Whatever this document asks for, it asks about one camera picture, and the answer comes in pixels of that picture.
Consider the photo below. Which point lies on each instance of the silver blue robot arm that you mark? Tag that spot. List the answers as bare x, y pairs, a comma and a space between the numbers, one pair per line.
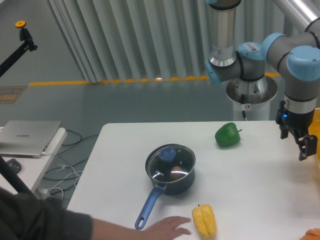
295, 58

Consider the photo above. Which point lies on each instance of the black small object on table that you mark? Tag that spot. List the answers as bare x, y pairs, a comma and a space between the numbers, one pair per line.
14, 165

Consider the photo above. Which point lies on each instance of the white side table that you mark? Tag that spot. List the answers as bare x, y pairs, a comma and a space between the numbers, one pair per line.
33, 169

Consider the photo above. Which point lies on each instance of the white pleated curtain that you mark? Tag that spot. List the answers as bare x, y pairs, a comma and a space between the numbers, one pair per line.
120, 40

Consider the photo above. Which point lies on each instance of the dark pot blue handle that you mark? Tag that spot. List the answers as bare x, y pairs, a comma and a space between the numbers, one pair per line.
162, 188

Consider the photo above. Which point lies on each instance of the black tripod pole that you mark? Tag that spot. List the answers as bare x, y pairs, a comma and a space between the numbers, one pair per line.
12, 178

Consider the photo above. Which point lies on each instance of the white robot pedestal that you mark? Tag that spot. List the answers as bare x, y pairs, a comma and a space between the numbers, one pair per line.
251, 100

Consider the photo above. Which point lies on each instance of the yellow bell pepper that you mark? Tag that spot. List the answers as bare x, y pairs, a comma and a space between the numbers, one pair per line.
205, 222

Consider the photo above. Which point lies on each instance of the glass pot lid blue knob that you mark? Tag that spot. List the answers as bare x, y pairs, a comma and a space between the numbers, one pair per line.
161, 160

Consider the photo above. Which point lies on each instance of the orange object at corner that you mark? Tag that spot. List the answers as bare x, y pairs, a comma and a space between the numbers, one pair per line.
311, 234

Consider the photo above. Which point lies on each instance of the green bell pepper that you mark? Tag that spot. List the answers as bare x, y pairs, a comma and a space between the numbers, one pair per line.
228, 135

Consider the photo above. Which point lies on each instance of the yellow plastic basket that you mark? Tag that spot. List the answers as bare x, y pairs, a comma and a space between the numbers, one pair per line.
314, 129

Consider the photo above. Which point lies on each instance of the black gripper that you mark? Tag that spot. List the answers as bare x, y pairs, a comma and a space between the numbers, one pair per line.
298, 125

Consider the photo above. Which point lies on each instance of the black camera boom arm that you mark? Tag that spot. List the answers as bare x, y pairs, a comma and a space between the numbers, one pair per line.
27, 45

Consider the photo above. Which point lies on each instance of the silver laptop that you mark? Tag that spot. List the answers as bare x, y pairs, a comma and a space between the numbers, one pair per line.
27, 138

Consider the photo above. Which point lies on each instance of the brown egg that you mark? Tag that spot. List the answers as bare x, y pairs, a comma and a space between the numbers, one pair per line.
176, 173

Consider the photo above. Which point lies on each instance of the person's bare hand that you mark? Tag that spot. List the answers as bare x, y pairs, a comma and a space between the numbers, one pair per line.
168, 228

